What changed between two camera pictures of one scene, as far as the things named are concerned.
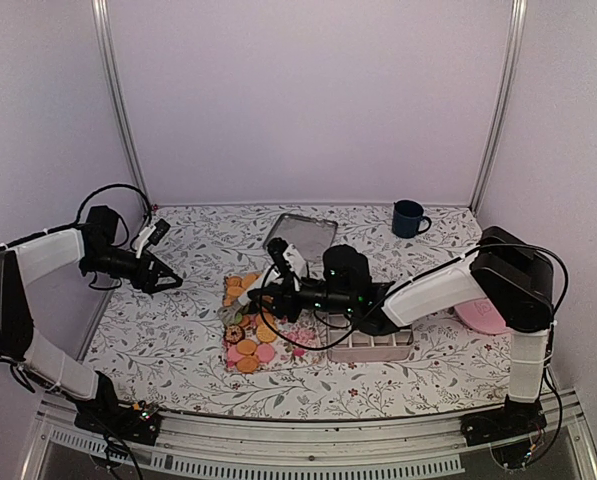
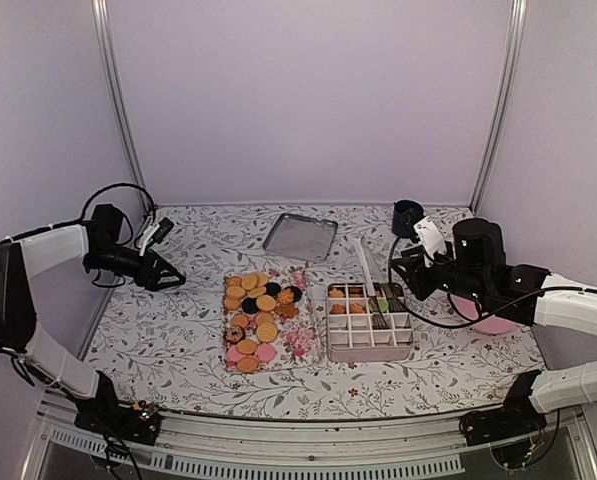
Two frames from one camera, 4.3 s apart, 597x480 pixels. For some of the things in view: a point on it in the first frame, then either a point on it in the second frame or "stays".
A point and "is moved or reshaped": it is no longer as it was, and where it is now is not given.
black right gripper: x=281 y=299 → x=413 y=264
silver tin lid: x=310 y=236 stays
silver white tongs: x=227 y=313 is moved or reshaped
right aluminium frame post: x=518 y=26 stays
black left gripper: x=147 y=280 stays
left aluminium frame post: x=101 y=16 stays
